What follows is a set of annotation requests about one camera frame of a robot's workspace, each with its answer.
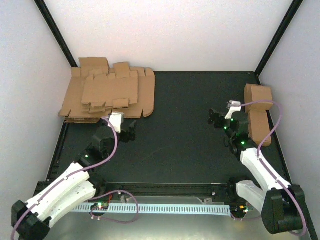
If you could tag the right controller circuit board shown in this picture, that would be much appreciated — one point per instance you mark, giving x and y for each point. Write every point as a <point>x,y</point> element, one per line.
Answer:
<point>241,208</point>

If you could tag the stack of flat cardboard blanks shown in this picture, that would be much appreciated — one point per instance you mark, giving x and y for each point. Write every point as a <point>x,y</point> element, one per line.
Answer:
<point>97,89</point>

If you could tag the light blue slotted cable duct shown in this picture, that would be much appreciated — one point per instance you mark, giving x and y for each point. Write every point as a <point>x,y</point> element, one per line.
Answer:
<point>145,208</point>

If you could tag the cardboard box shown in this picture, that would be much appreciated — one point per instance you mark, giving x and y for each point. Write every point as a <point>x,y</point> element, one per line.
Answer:
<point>258,126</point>
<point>259,92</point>
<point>248,97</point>

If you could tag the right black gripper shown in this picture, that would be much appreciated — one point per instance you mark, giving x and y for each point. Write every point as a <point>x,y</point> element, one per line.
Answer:
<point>212,118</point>

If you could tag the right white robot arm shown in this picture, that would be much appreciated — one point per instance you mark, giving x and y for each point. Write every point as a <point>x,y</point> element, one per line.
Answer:
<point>278,202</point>

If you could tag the left controller circuit board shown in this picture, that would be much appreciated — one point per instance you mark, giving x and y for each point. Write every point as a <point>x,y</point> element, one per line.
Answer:
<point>100,206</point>

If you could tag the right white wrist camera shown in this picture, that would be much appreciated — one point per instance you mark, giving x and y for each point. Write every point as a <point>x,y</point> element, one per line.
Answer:
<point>232,106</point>

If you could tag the controller circuit board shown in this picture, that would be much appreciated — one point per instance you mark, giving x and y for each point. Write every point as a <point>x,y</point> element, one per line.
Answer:
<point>100,206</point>
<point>241,208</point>

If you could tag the right black frame post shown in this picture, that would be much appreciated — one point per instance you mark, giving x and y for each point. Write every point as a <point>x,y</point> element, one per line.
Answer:
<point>287,19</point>

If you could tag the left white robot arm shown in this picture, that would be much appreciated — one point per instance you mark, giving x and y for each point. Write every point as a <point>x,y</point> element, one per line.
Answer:
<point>34,218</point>

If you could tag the left black frame post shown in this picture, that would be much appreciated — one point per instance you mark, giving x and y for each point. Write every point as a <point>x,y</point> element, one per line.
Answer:
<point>51,23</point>

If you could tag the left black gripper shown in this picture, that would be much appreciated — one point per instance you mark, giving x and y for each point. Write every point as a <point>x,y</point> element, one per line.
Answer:
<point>126,138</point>

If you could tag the black frame post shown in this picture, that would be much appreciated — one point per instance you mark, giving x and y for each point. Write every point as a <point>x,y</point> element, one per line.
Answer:
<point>287,19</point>
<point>51,23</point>

